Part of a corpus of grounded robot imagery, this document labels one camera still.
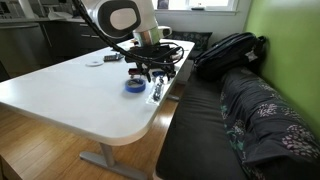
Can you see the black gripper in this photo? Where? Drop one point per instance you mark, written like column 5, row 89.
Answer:
column 159, row 56

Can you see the clear plastic bag with cable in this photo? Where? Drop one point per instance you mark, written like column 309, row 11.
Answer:
column 156, row 92

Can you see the white franka robot arm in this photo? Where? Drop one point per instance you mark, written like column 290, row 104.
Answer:
column 130, row 28

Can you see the blue sunglasses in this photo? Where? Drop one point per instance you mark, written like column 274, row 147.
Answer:
column 158, row 73

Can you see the blue tape roll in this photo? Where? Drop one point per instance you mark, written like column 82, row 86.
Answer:
column 135, row 85

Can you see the red toy car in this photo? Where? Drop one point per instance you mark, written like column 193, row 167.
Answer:
column 134, row 72

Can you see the grey calculator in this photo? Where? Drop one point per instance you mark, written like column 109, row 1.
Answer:
column 114, row 57

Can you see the white round disc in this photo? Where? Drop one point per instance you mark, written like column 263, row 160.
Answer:
column 94, row 63

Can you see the black backpack on bench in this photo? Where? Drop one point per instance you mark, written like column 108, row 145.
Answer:
column 234, row 50

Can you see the white table leg base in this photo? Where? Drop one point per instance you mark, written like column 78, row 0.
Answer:
column 107, row 161

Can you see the dark kitchen cabinet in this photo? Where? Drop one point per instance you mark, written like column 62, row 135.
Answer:
column 67, row 40

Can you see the dark floral bench cushion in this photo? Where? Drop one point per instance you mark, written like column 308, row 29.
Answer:
column 270, row 139

